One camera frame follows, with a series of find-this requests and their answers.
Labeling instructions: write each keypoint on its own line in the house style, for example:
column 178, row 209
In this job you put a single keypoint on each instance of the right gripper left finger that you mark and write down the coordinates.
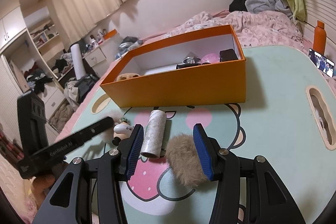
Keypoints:
column 130, row 149

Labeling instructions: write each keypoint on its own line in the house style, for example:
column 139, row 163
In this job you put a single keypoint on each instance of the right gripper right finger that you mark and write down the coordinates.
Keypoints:
column 208, row 153

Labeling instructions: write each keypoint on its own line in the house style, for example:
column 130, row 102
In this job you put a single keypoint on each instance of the brown fur pompom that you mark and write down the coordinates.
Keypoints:
column 182, row 156

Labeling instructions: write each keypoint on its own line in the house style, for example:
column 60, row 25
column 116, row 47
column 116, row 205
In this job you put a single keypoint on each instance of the pink heart-shaped object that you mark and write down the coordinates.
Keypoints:
column 210, row 58

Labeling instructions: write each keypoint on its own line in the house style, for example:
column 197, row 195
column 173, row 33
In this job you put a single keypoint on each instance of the person's left hand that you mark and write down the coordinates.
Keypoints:
column 39, row 187

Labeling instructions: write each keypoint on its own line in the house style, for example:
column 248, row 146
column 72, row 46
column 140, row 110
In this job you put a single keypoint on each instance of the white fluffy pompom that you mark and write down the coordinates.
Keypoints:
column 108, row 134

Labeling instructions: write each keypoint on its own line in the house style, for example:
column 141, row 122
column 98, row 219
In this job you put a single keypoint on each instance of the lint roller refill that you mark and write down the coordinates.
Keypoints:
column 154, row 133

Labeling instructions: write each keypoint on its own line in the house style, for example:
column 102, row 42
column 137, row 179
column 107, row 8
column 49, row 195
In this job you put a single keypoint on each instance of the beige plush toy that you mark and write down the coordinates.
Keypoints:
column 126, row 76

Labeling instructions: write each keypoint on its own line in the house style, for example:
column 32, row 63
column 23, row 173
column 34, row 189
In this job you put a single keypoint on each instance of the orange cardboard box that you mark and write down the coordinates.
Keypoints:
column 161, row 84

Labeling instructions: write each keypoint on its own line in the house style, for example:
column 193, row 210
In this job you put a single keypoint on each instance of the white shelf unit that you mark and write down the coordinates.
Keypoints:
column 21, row 53

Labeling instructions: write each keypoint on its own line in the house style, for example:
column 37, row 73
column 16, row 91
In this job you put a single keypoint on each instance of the white paper roll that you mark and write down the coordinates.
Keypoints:
column 77, row 61

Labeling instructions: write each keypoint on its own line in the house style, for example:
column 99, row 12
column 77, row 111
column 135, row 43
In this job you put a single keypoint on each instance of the metal round object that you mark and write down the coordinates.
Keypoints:
column 190, row 61

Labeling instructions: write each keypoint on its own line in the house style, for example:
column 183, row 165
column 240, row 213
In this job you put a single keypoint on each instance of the white drawer cabinet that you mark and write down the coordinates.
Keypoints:
column 100, row 58

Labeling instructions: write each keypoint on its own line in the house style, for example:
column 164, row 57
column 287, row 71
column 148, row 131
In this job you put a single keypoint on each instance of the small black box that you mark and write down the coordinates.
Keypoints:
column 228, row 55

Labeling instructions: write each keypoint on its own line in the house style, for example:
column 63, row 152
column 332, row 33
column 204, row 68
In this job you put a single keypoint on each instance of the folded clothes on bed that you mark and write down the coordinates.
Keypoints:
column 128, row 43

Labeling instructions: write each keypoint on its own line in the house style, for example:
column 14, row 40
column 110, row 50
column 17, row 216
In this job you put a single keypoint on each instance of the small orange box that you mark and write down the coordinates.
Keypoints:
column 110, row 34

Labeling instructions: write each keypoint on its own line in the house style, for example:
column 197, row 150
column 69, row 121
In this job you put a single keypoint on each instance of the pink floral duvet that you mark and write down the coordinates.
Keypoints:
column 266, row 28

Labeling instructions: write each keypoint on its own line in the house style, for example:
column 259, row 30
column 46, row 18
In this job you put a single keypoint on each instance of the smartphone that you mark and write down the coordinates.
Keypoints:
column 321, row 62

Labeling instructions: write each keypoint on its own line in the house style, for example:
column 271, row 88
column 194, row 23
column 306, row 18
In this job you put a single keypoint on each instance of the black clothing on bed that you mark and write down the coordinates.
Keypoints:
column 237, row 5

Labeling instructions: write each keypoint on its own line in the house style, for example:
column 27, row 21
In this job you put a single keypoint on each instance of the grey clothing pile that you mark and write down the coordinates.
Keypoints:
column 258, row 6

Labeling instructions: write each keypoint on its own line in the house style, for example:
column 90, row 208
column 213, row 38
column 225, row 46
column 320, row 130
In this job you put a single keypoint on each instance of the orange water bottle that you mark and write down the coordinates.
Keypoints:
column 319, row 40

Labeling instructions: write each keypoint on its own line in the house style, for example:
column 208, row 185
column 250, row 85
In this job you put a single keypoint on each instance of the cartoon figure keychain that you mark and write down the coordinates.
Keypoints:
column 123, row 130

